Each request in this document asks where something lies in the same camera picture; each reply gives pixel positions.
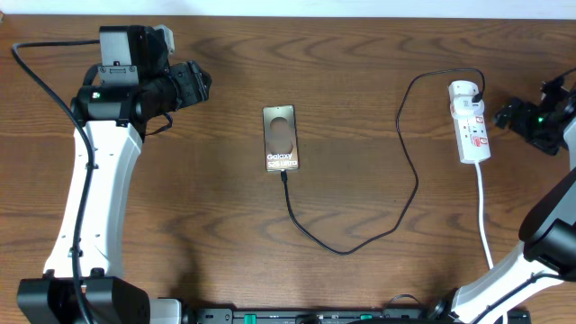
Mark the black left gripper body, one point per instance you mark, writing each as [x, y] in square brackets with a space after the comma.
[189, 84]

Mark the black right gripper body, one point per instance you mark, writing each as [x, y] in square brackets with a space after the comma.
[538, 126]

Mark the Samsung Galaxy smartphone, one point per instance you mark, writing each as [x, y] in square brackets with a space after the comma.
[280, 138]

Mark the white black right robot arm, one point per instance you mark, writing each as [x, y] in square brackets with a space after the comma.
[545, 253]

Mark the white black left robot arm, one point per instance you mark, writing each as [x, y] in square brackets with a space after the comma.
[82, 279]

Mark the white power extension socket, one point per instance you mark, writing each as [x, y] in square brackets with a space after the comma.
[469, 123]

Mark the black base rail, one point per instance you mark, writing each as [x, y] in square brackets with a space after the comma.
[391, 314]

